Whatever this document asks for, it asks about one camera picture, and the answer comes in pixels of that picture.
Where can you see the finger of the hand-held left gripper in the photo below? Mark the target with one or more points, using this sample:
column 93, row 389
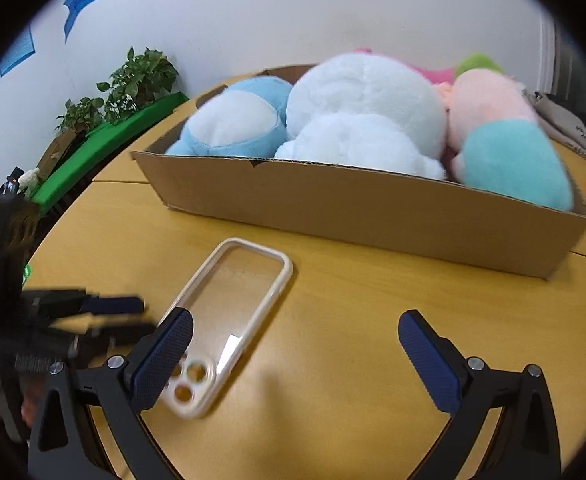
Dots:
column 123, row 332
column 113, row 304

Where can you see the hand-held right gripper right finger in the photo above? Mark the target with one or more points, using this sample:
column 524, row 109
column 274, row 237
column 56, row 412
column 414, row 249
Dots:
column 430, row 355

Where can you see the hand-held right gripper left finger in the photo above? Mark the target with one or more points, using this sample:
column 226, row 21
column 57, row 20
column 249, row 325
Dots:
column 160, row 355

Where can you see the light blue plush toy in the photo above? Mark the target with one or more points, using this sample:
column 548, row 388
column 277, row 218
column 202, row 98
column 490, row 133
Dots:
column 223, row 125

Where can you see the teal pink green plush toy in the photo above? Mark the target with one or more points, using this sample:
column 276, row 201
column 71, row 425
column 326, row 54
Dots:
column 513, row 160

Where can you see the white fluffy plush toy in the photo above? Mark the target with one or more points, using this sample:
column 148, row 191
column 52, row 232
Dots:
column 363, row 100

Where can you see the magenta pink plush toy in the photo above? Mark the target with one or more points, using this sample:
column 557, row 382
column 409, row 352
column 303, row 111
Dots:
column 433, row 74

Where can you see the white fluffy object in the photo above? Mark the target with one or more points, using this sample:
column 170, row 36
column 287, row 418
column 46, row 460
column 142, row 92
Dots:
column 29, row 177

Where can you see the clear white-rimmed phone case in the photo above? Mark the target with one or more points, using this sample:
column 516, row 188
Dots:
column 233, row 300

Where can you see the small cardboard box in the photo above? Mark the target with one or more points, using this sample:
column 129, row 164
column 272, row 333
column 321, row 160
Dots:
column 55, row 152

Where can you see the small green potted plant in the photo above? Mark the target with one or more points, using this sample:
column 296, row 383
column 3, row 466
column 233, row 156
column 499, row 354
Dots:
column 80, row 112

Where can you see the large green potted plant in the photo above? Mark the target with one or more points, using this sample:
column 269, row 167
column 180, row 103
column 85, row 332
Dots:
column 143, row 77

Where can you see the beige cloth bag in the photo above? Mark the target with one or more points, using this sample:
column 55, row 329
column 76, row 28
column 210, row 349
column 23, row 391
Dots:
column 568, row 125

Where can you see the blue wall poster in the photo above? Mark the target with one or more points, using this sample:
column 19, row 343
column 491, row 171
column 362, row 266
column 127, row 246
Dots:
column 18, row 52

